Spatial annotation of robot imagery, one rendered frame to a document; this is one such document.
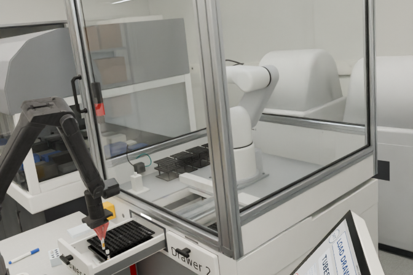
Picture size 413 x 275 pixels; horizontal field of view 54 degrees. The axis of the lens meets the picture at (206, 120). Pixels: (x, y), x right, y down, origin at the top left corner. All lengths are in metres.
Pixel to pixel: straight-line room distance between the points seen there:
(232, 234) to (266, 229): 0.17
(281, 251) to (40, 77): 1.53
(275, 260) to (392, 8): 3.29
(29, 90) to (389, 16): 3.37
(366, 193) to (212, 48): 1.13
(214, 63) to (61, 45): 1.35
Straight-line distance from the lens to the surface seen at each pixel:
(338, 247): 1.08
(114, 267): 1.66
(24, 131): 1.21
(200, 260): 1.56
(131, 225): 1.85
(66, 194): 2.52
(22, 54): 2.34
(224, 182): 1.31
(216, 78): 1.22
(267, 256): 1.54
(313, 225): 1.72
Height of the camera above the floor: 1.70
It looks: 13 degrees down
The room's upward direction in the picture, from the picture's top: 6 degrees counter-clockwise
